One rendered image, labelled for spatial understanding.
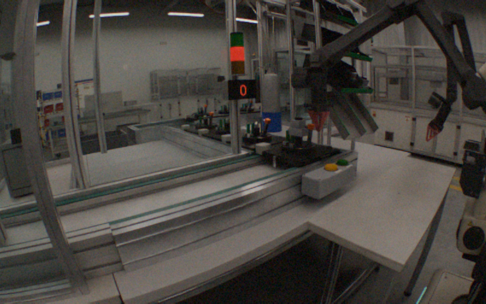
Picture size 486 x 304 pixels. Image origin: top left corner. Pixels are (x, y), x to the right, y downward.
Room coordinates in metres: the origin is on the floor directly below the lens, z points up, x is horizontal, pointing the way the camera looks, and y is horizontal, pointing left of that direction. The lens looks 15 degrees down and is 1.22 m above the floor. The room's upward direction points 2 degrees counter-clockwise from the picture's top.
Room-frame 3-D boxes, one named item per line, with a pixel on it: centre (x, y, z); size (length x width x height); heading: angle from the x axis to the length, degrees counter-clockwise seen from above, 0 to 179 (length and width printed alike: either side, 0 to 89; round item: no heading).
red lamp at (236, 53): (0.92, 0.01, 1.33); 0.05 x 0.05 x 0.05
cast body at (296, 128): (0.95, -0.21, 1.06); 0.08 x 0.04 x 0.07; 38
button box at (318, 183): (0.72, -0.27, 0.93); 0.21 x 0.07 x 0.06; 126
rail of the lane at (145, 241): (0.66, -0.08, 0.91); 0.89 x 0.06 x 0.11; 126
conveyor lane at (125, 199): (0.78, 0.04, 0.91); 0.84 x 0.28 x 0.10; 126
